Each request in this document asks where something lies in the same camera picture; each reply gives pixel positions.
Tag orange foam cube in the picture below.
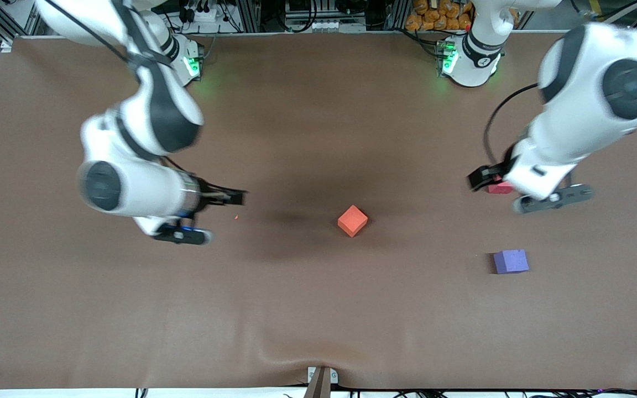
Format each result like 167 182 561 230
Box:
337 205 369 238

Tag blue-purple foam cube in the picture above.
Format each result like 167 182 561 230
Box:
493 249 530 275

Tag brown table cover mat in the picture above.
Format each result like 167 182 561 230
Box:
0 32 637 390

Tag orange mesh bag pile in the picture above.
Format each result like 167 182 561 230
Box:
405 0 477 32

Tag white power strip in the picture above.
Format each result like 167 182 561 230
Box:
183 3 222 24

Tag white terminal block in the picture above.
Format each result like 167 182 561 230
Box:
306 19 351 32

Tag grey metal table clamp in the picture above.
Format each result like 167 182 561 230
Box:
306 366 340 398

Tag aluminium frame post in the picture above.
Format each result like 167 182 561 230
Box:
234 0 262 34

